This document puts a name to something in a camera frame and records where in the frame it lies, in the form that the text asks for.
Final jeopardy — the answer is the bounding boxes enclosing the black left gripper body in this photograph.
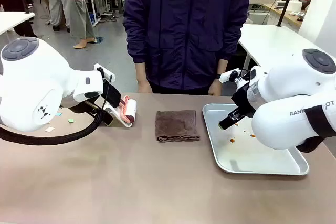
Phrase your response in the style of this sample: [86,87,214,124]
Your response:
[103,80,122,109]

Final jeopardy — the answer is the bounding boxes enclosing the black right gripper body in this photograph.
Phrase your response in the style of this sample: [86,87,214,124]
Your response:
[228,83,257,120]

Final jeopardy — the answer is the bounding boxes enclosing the pink lint roller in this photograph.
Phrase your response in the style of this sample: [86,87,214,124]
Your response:
[118,95,138,125]

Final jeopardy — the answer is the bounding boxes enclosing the brown cloth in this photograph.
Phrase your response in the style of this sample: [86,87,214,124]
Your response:
[154,109,201,143]

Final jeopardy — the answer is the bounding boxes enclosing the person right forearm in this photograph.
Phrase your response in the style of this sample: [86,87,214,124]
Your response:
[135,62,148,83]

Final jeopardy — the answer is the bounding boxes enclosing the person left forearm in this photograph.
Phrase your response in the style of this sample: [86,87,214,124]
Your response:
[217,58,228,77]

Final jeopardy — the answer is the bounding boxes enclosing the person left hand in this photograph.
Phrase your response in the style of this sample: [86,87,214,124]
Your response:
[208,78,223,97]

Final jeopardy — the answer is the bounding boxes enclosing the person right hand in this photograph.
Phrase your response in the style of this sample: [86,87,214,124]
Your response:
[136,76,153,94]

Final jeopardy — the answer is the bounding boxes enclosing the white lint roller stand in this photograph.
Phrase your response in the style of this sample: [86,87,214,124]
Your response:
[103,107,133,129]

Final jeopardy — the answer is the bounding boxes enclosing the silver metal tray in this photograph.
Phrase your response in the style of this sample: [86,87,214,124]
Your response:
[202,103,310,176]

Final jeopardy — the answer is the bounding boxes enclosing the black trousers of person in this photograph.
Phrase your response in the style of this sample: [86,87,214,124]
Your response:
[146,77,218,96]

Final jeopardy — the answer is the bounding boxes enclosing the large white table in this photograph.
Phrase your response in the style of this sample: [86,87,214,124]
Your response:
[237,24,328,70]

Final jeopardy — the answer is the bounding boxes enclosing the figure in red grey skirt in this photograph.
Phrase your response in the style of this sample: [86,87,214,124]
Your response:
[65,0,97,49]

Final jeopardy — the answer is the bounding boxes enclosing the wooden workbench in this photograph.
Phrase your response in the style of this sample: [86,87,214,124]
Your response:
[262,2,302,29]

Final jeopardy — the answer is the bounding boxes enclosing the person in navy jacket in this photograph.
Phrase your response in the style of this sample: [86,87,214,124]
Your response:
[122,0,253,90]

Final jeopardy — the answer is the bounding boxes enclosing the bystander in grey trousers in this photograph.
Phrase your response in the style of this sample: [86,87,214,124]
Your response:
[46,0,71,32]

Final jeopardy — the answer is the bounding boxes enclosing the white side table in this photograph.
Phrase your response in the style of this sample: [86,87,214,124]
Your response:
[0,11,36,36]

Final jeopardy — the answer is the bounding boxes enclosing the bystander in black trousers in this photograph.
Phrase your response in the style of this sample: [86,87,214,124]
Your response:
[0,0,38,38]

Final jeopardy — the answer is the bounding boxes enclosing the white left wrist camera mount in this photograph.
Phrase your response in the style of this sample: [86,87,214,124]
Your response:
[93,63,116,81]

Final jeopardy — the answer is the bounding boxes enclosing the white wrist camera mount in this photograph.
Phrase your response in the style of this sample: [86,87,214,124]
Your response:
[219,68,253,86]
[93,63,116,81]

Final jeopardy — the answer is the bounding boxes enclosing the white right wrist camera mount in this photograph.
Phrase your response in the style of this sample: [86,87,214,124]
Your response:
[219,68,253,86]

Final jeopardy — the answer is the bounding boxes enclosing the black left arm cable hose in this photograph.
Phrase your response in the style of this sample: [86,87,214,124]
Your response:
[0,76,117,146]

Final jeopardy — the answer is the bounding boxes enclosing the black right arm cable sleeve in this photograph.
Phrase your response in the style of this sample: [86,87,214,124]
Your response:
[295,104,336,153]

